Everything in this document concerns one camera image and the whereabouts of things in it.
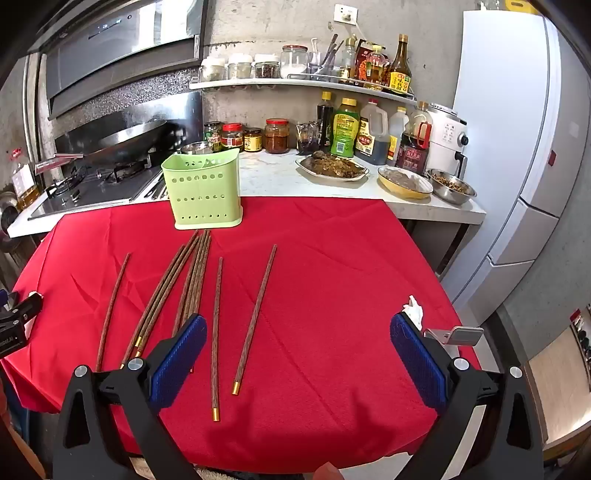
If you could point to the small yellow oil bottle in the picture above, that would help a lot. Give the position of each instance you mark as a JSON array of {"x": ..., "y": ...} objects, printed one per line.
[{"x": 377, "y": 69}]

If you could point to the tall brown bottle yellow label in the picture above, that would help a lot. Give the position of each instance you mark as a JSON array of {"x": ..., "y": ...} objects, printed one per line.
[{"x": 399, "y": 76}]

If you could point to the black wok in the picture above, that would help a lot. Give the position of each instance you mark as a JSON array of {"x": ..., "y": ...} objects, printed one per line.
[{"x": 124, "y": 141}]

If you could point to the bundle of metal chopsticks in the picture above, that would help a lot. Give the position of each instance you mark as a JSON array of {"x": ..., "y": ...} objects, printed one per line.
[{"x": 157, "y": 187}]

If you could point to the green plastic bottle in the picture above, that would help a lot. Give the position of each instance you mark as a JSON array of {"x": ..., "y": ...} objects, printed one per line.
[{"x": 345, "y": 131}]

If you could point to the black gas stove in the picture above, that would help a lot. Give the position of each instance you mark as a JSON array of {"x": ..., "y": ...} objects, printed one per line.
[{"x": 106, "y": 189}]

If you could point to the large red-lid chili jar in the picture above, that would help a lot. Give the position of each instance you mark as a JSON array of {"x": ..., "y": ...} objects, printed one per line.
[{"x": 277, "y": 138}]

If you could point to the green perforated utensil holder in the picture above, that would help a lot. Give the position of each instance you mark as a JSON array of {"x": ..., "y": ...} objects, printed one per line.
[{"x": 203, "y": 194}]

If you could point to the white wall shelf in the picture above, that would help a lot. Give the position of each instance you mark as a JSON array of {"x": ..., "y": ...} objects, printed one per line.
[{"x": 258, "y": 83}]

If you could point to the white refrigerator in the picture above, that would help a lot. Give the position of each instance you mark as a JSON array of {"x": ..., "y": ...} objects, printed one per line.
[{"x": 508, "y": 115}]

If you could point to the clear cup with spoons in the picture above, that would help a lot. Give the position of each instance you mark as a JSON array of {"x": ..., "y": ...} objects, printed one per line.
[{"x": 323, "y": 64}]

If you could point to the steel range hood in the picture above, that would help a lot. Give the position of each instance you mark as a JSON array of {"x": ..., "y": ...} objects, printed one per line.
[{"x": 115, "y": 46}]

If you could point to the yellow-label sauce jar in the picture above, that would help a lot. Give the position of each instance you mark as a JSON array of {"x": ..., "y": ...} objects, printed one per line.
[{"x": 253, "y": 141}]

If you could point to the white jug yellow label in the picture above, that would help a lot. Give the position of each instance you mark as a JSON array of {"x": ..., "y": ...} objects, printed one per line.
[{"x": 397, "y": 138}]

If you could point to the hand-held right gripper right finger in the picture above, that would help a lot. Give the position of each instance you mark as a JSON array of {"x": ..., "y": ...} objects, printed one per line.
[{"x": 418, "y": 355}]

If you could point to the large plastic cooking oil bottle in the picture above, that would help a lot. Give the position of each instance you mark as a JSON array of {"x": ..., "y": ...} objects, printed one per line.
[{"x": 25, "y": 184}]

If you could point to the round steel lid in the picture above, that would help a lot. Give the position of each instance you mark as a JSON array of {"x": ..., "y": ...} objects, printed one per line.
[{"x": 7, "y": 217}]

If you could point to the white plate of food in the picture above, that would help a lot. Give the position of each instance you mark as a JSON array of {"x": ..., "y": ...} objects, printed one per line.
[{"x": 332, "y": 166}]

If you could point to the green-label glass jar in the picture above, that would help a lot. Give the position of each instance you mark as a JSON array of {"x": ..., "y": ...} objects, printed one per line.
[{"x": 213, "y": 138}]

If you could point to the yellow bowl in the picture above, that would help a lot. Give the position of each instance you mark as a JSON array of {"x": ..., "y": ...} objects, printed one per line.
[{"x": 404, "y": 182}]

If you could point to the crumpled white tissue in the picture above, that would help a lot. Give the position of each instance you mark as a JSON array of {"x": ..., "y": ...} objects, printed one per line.
[{"x": 413, "y": 311}]

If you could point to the small empty steel bowl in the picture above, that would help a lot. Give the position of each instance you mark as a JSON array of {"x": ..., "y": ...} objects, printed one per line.
[{"x": 196, "y": 148}]

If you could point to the red tablecloth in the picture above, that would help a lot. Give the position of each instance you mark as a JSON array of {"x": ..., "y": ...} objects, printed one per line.
[{"x": 323, "y": 300}]

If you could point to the light wooden furniture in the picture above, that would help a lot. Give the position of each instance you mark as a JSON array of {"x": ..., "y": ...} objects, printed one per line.
[{"x": 554, "y": 378}]

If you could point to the grey metal bracket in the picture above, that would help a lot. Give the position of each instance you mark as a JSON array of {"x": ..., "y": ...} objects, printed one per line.
[{"x": 464, "y": 334}]

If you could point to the clear bottle gold cap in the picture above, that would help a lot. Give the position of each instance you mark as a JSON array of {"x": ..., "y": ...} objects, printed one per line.
[{"x": 348, "y": 62}]

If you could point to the dark glass cup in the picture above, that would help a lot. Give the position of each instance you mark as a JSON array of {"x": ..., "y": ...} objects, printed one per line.
[{"x": 307, "y": 143}]

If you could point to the red-lid glass jar white contents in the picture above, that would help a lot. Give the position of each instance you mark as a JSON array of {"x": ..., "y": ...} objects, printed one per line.
[{"x": 294, "y": 64}]

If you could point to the white-lid spice jar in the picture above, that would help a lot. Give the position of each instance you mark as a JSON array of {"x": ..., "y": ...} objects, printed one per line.
[
  {"x": 267, "y": 65},
  {"x": 212, "y": 68},
  {"x": 240, "y": 65}
]

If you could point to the steel bowl with food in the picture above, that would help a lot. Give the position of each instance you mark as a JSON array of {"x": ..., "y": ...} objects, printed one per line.
[{"x": 452, "y": 187}]

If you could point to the small red-lid sauce jar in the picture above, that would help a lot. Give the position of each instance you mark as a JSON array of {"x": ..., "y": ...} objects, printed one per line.
[{"x": 232, "y": 137}]

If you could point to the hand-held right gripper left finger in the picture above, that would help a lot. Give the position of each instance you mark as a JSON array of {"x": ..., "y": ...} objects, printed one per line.
[{"x": 180, "y": 355}]

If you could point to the white countertop cooker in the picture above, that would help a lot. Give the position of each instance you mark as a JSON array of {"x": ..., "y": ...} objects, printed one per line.
[{"x": 445, "y": 134}]

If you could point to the dark soy sauce bottle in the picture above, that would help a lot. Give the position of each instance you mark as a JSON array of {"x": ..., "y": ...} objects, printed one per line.
[{"x": 324, "y": 124}]

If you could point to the white wall socket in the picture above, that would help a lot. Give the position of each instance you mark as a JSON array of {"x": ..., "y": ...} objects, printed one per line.
[{"x": 344, "y": 14}]

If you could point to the metal wall pipe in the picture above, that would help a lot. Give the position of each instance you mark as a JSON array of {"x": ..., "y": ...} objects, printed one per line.
[{"x": 34, "y": 115}]

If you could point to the cream fluffy rug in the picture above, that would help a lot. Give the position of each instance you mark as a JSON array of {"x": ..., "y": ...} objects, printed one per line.
[{"x": 203, "y": 473}]

